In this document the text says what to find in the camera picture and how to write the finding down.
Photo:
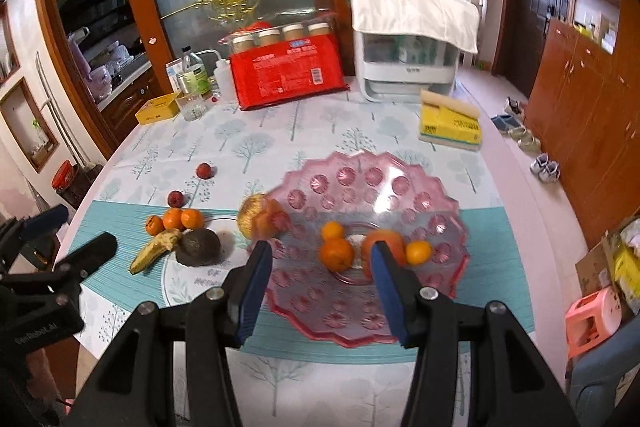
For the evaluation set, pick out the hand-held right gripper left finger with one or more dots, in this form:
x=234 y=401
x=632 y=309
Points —
x=252 y=292

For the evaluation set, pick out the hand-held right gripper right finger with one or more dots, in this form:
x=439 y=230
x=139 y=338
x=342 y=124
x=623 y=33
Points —
x=392 y=292

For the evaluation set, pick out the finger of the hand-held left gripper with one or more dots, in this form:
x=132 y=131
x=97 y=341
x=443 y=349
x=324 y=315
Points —
x=45 y=218
x=87 y=252

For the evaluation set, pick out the small orange tangerine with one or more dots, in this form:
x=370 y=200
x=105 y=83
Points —
x=154 y=224
x=173 y=219
x=332 y=230
x=418 y=253
x=192 y=219
x=337 y=254

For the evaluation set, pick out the red apple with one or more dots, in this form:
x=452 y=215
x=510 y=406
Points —
x=390 y=236

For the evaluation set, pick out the ripe yellow banana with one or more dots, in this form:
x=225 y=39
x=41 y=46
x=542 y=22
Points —
x=150 y=252

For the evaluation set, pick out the dark green avocado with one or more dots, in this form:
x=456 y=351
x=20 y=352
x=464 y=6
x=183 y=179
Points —
x=200 y=247

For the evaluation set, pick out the small orange persimmon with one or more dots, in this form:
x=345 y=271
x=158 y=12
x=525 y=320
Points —
x=272 y=219

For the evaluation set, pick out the yellow brown speckled pear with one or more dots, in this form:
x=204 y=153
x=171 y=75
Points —
x=250 y=214

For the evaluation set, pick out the small red lychee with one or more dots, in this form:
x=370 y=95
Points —
x=175 y=198
x=204 y=170

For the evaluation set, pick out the pink plastic fruit bowl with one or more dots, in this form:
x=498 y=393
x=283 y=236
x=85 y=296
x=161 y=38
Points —
x=350 y=187

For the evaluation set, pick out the red lidded floor jar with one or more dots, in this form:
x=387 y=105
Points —
x=65 y=174

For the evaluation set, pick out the round white placemat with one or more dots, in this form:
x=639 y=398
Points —
x=200 y=282

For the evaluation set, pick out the kitchen counter cabinet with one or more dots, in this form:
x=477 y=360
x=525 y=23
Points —
x=130 y=97

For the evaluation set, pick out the yellow cardboard box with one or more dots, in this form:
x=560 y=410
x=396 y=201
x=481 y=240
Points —
x=157 y=108

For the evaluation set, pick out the yellow sponge pack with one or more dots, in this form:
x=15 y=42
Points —
x=452 y=124

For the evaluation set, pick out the clear drinking glass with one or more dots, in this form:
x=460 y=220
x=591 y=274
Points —
x=191 y=107

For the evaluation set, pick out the white carton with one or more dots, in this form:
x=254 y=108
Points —
x=172 y=74

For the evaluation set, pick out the pink plastic stool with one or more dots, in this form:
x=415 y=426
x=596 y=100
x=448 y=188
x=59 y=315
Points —
x=590 y=314

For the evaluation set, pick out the beige slipper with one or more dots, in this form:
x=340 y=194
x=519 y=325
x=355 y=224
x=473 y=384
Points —
x=519 y=132
x=527 y=143

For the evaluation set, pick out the brown cardboard box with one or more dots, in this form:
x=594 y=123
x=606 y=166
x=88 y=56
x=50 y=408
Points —
x=592 y=267

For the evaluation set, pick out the blue slipper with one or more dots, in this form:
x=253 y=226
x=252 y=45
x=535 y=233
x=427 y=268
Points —
x=502 y=122

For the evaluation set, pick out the clear bottle green label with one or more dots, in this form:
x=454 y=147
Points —
x=192 y=74

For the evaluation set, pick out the white squeeze bottle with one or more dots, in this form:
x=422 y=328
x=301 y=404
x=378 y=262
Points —
x=223 y=82

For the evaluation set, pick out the white countertop appliance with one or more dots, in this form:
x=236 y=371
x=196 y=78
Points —
x=400 y=77

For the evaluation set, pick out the dark sneaker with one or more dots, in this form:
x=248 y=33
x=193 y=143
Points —
x=512 y=106

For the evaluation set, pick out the red paper cup package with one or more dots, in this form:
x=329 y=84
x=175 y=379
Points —
x=285 y=72

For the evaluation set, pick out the blue grey chair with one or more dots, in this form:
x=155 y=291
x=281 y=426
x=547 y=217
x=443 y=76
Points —
x=605 y=372

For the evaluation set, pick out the red plastic bag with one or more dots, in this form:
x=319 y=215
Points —
x=259 y=26

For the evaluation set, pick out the white towel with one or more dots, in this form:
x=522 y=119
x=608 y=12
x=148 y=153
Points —
x=415 y=12

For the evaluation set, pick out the brown wooden cabinet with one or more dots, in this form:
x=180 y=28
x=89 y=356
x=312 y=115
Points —
x=585 y=82

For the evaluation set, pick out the dark entrance door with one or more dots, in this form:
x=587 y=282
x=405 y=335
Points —
x=535 y=17

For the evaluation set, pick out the large wooden wall niche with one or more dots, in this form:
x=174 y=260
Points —
x=30 y=127

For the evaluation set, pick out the small wooden wall niche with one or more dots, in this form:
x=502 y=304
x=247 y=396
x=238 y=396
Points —
x=7 y=47

